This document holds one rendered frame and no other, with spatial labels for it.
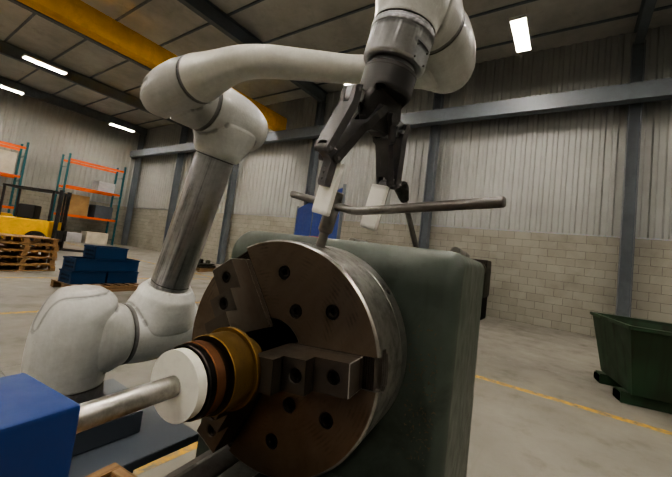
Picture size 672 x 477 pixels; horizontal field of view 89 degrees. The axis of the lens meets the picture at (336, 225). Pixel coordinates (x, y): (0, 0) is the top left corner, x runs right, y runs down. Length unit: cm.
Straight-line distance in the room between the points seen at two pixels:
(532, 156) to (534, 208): 145
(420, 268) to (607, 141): 1065
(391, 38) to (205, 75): 40
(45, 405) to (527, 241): 1045
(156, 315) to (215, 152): 44
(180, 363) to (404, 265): 36
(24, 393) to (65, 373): 64
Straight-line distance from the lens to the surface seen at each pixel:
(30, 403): 31
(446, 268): 57
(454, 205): 40
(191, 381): 38
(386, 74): 49
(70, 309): 95
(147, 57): 1209
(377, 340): 44
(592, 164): 1096
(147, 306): 102
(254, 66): 72
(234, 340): 42
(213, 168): 94
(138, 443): 101
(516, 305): 1056
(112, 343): 98
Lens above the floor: 123
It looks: 4 degrees up
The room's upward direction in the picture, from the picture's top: 7 degrees clockwise
